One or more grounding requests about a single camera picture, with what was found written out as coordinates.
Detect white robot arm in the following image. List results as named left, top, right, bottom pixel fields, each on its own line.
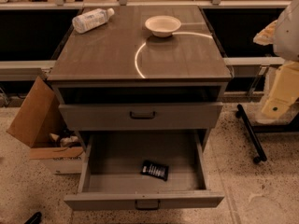
left=253, top=0, right=299, bottom=119

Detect open grey lower drawer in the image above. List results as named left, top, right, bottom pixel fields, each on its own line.
left=64, top=130, right=224, bottom=211

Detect grey workbench rail frame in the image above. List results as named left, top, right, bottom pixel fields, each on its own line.
left=0, top=0, right=291, bottom=101

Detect black object on floor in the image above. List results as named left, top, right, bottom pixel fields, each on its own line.
left=24, top=212, right=42, bottom=224

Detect closed grey upper drawer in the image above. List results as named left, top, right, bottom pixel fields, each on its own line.
left=59, top=102, right=222, bottom=131

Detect white paper bowl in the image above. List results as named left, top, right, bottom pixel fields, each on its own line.
left=145, top=16, right=181, bottom=37

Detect grey drawer cabinet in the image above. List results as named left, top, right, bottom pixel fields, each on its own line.
left=47, top=5, right=234, bottom=212

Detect brown cardboard box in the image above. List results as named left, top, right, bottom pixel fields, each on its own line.
left=6, top=76, right=86, bottom=175

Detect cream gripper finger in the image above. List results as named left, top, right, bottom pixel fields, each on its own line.
left=262, top=61, right=299, bottom=119

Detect black chair leg with caster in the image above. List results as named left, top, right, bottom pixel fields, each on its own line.
left=235, top=105, right=267, bottom=164

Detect clear plastic water bottle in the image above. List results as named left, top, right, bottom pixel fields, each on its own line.
left=72, top=8, right=115, bottom=34

